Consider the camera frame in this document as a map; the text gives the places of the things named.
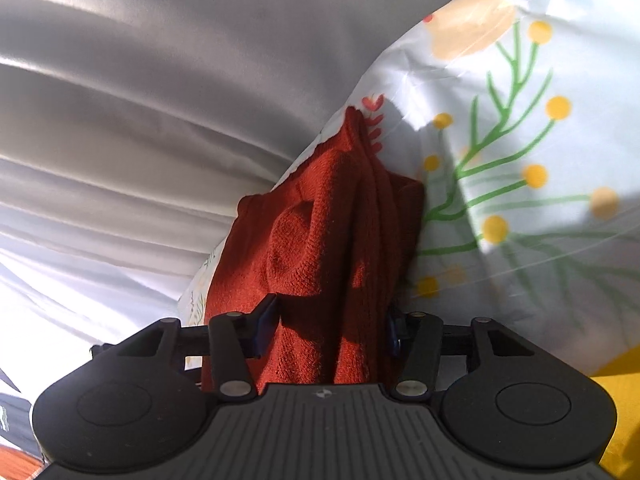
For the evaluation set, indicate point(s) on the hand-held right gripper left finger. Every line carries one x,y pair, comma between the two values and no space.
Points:
264,327

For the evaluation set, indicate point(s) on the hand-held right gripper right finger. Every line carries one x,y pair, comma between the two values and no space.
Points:
394,332

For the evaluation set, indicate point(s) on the rust red knitted garment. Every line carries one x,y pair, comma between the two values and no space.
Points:
325,240

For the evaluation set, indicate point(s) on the floral printed bedsheet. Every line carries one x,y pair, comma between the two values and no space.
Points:
525,210

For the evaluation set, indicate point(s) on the yellow cloth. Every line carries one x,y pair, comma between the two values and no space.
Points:
625,410

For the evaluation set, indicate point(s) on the white draped cloth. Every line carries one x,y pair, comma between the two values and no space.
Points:
150,110

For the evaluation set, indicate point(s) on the dark cloth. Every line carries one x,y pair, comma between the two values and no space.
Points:
11,410

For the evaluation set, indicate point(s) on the orange cloth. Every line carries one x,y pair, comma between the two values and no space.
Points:
17,465

